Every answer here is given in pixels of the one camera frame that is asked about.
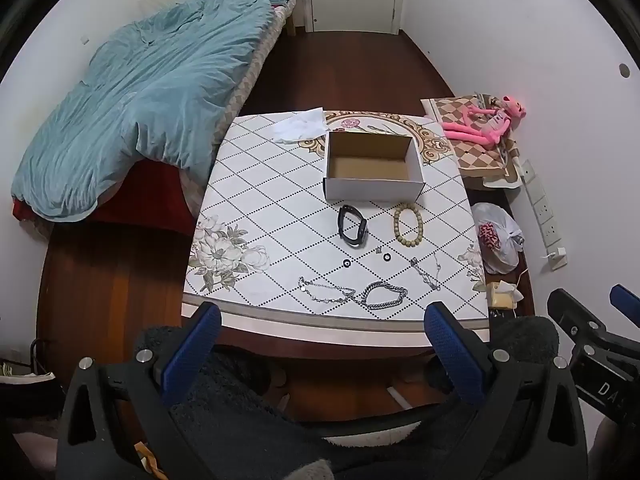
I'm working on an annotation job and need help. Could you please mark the black band bracelet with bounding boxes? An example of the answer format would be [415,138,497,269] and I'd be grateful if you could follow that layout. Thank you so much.
[337,204,371,248]

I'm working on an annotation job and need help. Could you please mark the red bed sheet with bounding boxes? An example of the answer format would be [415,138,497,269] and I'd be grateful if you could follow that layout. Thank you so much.
[12,160,201,233]

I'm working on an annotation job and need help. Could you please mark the light blue quilt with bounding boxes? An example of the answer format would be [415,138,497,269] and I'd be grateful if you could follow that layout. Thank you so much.
[10,0,288,223]

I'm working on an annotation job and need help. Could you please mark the person's dark fleece pants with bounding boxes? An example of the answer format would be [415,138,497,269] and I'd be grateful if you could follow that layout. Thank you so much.
[135,316,561,480]

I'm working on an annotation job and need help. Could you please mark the dark wooden side cabinet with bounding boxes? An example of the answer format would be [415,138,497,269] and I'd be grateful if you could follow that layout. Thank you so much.
[470,187,536,317]

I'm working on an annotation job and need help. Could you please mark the small cream box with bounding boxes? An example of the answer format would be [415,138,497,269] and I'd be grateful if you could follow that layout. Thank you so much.
[486,281,523,311]

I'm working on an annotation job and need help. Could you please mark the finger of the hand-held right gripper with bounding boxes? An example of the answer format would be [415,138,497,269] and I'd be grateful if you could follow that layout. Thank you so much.
[546,288,608,346]
[609,284,640,318]

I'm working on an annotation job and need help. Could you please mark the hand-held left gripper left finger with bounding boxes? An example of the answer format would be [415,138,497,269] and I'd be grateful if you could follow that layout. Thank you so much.
[56,301,223,480]

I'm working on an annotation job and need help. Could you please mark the silver coin necklace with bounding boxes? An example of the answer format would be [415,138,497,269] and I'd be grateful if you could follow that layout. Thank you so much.
[298,276,357,306]

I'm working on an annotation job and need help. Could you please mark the dark wooden table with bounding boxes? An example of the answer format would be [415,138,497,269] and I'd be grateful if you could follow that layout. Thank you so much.
[181,305,493,361]

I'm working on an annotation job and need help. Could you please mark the pink plush toy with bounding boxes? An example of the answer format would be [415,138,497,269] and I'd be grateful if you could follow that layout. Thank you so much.
[441,94,528,148]

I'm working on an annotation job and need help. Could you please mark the wooden bead bracelet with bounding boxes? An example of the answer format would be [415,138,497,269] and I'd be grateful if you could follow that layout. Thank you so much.
[393,203,425,248]

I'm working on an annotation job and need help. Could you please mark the thick silver chain bracelet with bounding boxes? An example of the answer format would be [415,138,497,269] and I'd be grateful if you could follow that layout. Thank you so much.
[361,281,408,310]

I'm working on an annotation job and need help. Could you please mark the crumpled white tissue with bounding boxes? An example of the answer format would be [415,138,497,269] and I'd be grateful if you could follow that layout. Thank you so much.
[273,107,328,143]

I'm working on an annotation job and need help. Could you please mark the cardboard box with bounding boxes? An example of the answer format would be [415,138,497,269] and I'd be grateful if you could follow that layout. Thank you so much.
[324,131,426,204]

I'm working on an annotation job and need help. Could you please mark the white plastic bag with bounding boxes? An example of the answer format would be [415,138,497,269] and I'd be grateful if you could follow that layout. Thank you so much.
[470,202,525,275]

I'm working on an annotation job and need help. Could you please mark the floral diamond pattern tablecloth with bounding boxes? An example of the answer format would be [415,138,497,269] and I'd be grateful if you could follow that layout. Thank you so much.
[181,110,491,333]

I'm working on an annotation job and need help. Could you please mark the brown checkered flat box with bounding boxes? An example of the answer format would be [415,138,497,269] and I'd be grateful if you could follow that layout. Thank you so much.
[420,94,523,188]

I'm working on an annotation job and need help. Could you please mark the thin silver chain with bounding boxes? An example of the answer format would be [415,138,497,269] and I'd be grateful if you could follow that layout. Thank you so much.
[409,255,443,291]

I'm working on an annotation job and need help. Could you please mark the white power strip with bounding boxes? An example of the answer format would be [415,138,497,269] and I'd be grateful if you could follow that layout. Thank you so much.
[517,159,560,248]

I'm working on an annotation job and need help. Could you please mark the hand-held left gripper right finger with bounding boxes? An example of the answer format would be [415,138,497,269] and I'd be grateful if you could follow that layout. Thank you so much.
[424,301,589,480]

